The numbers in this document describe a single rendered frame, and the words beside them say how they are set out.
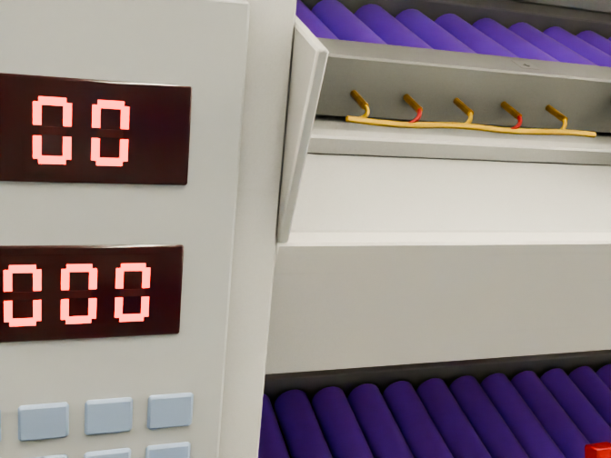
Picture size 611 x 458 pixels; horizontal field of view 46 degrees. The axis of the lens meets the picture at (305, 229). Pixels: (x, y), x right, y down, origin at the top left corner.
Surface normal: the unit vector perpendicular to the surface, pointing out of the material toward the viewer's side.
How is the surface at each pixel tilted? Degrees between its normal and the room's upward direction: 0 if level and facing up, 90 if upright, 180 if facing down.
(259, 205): 90
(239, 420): 90
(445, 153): 108
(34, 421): 90
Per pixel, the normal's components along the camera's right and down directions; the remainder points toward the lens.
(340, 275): 0.29, 0.54
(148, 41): 0.33, 0.26
